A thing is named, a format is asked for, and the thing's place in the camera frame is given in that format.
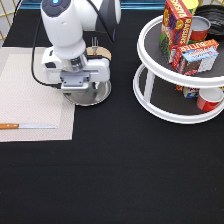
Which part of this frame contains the small box lower tier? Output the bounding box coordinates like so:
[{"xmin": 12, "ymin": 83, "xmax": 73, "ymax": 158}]
[{"xmin": 176, "ymin": 85, "xmax": 199, "ymax": 98}]

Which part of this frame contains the white two-tier turntable rack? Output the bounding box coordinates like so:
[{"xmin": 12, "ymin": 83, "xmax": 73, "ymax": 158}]
[{"xmin": 133, "ymin": 15, "xmax": 224, "ymax": 124}]

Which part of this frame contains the blue brown chocolate box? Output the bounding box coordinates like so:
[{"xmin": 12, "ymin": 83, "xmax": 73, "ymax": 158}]
[{"xmin": 176, "ymin": 47, "xmax": 219, "ymax": 75}]

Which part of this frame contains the red can lower tier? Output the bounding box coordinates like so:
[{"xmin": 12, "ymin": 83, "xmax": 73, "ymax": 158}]
[{"xmin": 197, "ymin": 88, "xmax": 224, "ymax": 112}]

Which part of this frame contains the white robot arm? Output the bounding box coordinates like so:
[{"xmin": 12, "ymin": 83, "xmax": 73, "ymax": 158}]
[{"xmin": 41, "ymin": 0, "xmax": 121, "ymax": 92}]

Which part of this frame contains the fork with wooden handle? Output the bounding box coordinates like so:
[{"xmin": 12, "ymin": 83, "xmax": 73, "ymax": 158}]
[{"xmin": 92, "ymin": 37, "xmax": 98, "ymax": 55}]

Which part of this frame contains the red raisins box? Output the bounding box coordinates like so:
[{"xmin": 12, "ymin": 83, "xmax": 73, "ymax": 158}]
[{"xmin": 159, "ymin": 0, "xmax": 192, "ymax": 63}]

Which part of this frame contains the yellow green container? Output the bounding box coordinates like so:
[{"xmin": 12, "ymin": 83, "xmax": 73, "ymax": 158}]
[{"xmin": 182, "ymin": 0, "xmax": 198, "ymax": 15}]

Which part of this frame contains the knife with wooden handle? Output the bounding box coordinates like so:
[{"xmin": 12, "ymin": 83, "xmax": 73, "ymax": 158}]
[{"xmin": 0, "ymin": 123, "xmax": 57, "ymax": 130}]

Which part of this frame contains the red butter box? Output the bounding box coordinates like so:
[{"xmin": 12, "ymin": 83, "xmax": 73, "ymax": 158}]
[{"xmin": 172, "ymin": 39, "xmax": 219, "ymax": 70}]

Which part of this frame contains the beige woven placemat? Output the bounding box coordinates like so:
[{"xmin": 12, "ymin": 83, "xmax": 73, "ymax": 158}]
[{"xmin": 0, "ymin": 47, "xmax": 75, "ymax": 142}]

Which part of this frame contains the round wooden coaster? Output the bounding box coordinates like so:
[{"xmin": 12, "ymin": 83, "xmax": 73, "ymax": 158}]
[{"xmin": 86, "ymin": 46, "xmax": 112, "ymax": 60}]

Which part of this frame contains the round silver metal plate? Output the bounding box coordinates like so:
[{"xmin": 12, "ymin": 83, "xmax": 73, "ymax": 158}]
[{"xmin": 64, "ymin": 81, "xmax": 111, "ymax": 106}]

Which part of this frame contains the red can tier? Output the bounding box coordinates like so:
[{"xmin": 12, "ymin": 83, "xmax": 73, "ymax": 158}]
[
  {"xmin": 189, "ymin": 16, "xmax": 211, "ymax": 42},
  {"xmin": 197, "ymin": 88, "xmax": 224, "ymax": 112}
]

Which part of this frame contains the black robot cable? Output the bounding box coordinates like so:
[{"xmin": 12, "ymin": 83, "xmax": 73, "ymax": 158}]
[{"xmin": 30, "ymin": 0, "xmax": 116, "ymax": 90}]

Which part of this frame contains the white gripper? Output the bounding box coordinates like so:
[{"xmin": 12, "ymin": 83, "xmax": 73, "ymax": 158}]
[{"xmin": 42, "ymin": 47, "xmax": 111, "ymax": 93}]

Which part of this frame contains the black bowl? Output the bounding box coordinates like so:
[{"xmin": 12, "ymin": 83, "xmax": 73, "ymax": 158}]
[{"xmin": 195, "ymin": 5, "xmax": 224, "ymax": 37}]

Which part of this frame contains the red can upper tier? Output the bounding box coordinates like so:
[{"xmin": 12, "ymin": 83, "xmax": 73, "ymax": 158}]
[{"xmin": 189, "ymin": 16, "xmax": 211, "ymax": 42}]

